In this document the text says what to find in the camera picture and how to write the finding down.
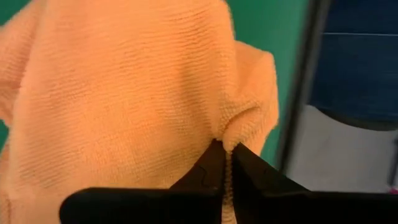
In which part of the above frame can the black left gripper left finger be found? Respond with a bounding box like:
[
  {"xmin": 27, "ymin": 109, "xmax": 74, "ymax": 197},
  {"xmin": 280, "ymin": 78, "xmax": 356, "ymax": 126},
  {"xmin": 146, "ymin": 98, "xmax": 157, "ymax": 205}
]
[{"xmin": 59, "ymin": 139, "xmax": 225, "ymax": 224}]

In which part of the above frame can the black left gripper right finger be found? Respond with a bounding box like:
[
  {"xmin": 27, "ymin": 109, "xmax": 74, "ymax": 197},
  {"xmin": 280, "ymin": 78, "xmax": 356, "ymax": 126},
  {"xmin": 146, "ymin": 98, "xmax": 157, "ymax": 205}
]
[{"xmin": 231, "ymin": 142, "xmax": 398, "ymax": 224}]

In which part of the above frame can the orange microfiber towel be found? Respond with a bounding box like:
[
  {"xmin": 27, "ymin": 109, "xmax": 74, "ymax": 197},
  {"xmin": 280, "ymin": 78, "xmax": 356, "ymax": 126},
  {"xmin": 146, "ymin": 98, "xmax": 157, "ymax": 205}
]
[{"xmin": 0, "ymin": 0, "xmax": 280, "ymax": 224}]

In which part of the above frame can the dark blue panel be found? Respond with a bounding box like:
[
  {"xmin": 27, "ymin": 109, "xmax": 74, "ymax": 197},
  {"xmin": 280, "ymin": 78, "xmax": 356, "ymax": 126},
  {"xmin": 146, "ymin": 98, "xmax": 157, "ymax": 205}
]
[{"xmin": 306, "ymin": 0, "xmax": 398, "ymax": 131}]

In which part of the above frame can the green table mat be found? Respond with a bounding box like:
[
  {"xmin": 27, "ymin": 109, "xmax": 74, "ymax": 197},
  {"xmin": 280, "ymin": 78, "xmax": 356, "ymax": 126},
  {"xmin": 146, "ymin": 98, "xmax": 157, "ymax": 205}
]
[{"xmin": 0, "ymin": 0, "xmax": 312, "ymax": 169}]

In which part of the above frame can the black metal rig frame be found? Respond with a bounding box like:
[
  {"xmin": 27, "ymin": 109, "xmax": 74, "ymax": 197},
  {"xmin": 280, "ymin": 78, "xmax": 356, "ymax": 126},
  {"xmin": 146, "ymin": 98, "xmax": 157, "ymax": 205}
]
[{"xmin": 275, "ymin": 0, "xmax": 326, "ymax": 175}]

